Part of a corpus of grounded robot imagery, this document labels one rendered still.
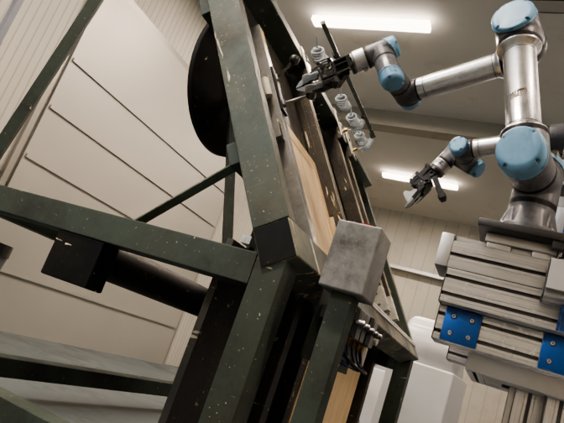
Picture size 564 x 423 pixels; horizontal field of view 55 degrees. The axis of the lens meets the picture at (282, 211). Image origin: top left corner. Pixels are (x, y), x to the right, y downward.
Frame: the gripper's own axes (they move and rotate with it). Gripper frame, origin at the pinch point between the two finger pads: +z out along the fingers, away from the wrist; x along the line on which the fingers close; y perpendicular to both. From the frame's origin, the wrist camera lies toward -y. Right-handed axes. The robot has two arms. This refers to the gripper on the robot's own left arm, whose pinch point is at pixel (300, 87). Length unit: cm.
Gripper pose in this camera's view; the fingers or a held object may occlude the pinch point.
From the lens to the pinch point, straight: 194.5
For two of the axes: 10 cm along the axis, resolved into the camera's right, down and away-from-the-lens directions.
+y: -2.7, -0.4, -9.6
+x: 3.1, 9.4, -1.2
